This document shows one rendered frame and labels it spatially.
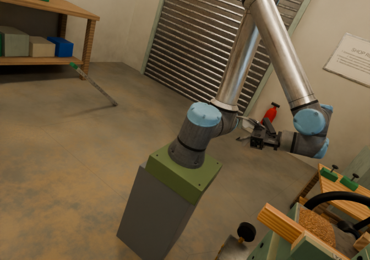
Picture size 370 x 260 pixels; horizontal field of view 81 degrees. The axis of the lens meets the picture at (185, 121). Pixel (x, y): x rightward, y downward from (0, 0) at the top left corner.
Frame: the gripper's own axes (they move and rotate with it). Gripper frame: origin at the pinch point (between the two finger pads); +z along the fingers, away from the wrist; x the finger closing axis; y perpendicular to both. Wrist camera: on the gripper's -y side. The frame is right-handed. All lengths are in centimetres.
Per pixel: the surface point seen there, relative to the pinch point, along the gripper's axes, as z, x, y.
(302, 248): -29, -23, 54
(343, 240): -40, -9, 42
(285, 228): -26, -21, 50
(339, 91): -70, 105, -216
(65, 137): 144, 40, 12
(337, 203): -59, 75, -27
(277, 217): -24, -23, 49
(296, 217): -28, -14, 43
